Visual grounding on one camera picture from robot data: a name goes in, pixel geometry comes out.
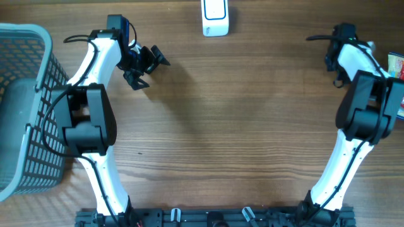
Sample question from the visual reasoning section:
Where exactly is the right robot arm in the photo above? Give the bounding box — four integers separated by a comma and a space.
295, 23, 403, 226

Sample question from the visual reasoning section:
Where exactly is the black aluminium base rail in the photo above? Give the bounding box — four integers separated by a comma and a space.
74, 207, 357, 227

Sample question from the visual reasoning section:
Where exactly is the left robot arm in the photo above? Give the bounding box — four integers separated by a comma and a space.
45, 15, 170, 226

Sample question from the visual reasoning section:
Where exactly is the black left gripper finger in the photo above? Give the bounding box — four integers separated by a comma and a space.
151, 45, 170, 66
123, 69, 150, 90

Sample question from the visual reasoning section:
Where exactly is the white barcode scanner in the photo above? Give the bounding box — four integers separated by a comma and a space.
201, 0, 229, 37

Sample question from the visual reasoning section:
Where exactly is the grey plastic mesh basket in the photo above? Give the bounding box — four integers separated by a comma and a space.
1, 23, 69, 201

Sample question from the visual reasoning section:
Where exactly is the yellow snack bag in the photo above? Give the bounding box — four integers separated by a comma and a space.
387, 52, 404, 120

